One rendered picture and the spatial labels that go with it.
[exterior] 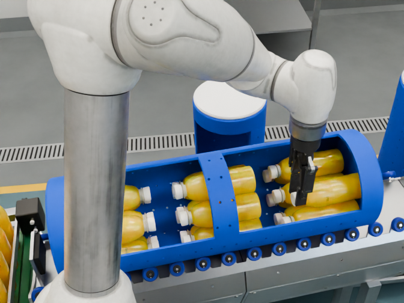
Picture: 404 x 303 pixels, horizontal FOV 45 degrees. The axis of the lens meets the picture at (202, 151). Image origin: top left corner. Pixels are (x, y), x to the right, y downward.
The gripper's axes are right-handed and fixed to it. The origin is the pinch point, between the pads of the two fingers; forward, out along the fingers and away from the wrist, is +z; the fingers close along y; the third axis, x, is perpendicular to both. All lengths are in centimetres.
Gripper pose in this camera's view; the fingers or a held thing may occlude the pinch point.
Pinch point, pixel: (298, 189)
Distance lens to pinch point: 137.1
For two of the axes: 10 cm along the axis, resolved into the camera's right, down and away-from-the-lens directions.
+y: -2.1, -6.4, 7.4
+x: -9.8, 1.6, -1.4
